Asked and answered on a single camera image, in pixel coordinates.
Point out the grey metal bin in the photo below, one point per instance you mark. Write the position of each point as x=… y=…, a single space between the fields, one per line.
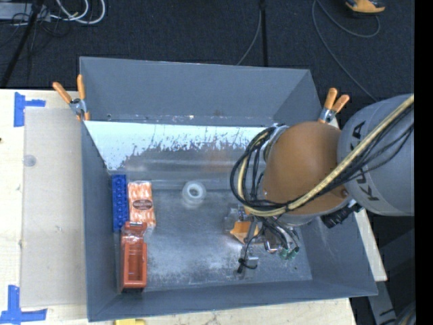
x=189 y=249

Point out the pale cardboard board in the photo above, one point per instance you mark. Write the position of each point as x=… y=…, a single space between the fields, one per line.
x=50 y=198

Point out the black cylinder on white bracket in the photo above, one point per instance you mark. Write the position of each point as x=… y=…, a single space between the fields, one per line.
x=336 y=218

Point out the clear tape roll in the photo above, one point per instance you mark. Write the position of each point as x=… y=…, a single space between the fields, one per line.
x=194 y=193

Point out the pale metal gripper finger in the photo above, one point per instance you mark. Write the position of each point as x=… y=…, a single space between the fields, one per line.
x=246 y=273
x=252 y=262

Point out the orange box in clear packaging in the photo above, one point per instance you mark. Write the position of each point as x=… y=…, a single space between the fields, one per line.
x=134 y=259

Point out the orange and white patterned packet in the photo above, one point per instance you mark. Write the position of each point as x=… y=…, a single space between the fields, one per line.
x=141 y=203

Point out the blue studded toy brick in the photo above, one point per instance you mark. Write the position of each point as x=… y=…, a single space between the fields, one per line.
x=119 y=201

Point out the small orange flat piece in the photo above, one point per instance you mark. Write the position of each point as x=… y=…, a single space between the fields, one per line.
x=238 y=232

